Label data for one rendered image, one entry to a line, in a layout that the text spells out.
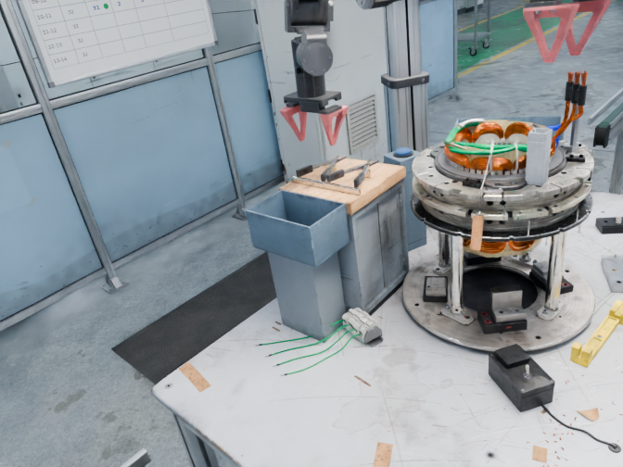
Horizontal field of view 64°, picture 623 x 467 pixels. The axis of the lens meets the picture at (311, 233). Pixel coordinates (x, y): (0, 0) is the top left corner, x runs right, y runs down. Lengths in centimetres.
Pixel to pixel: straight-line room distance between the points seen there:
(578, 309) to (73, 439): 184
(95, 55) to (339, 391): 227
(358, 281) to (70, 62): 209
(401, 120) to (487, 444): 86
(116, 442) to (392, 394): 142
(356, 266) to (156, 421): 134
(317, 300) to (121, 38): 218
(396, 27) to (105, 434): 177
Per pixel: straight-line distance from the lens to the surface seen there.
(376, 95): 362
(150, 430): 214
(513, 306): 105
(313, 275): 96
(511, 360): 93
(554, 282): 106
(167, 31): 306
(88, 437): 225
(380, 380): 97
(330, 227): 92
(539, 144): 89
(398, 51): 138
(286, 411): 94
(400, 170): 108
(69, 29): 281
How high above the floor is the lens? 147
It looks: 28 degrees down
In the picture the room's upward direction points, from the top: 9 degrees counter-clockwise
